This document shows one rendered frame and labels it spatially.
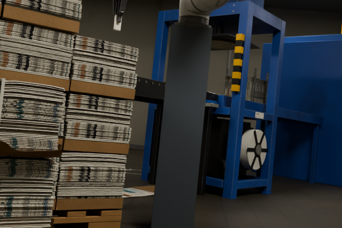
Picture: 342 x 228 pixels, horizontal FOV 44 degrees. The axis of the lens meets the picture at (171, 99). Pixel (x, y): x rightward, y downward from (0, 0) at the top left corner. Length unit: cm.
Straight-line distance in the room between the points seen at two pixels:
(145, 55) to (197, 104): 616
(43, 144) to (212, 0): 101
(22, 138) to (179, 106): 90
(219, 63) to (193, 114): 606
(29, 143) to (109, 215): 60
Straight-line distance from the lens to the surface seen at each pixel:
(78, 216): 177
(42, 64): 167
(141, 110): 805
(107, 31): 837
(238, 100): 333
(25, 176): 137
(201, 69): 204
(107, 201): 181
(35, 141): 136
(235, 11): 351
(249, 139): 357
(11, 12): 166
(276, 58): 391
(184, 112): 202
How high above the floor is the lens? 52
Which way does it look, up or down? 3 degrees up
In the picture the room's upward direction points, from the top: 6 degrees clockwise
